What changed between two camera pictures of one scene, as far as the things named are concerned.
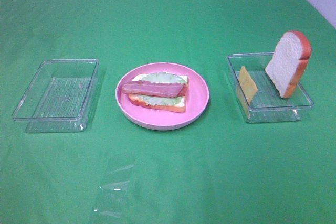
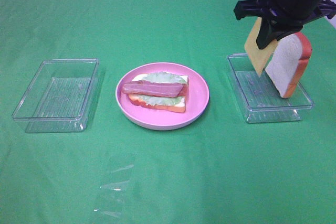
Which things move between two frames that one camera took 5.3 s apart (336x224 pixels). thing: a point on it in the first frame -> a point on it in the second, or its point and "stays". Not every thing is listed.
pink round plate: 197,99 stays
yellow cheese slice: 248,86 -> 260,57
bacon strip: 155,88 stays
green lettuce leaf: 163,77 stays
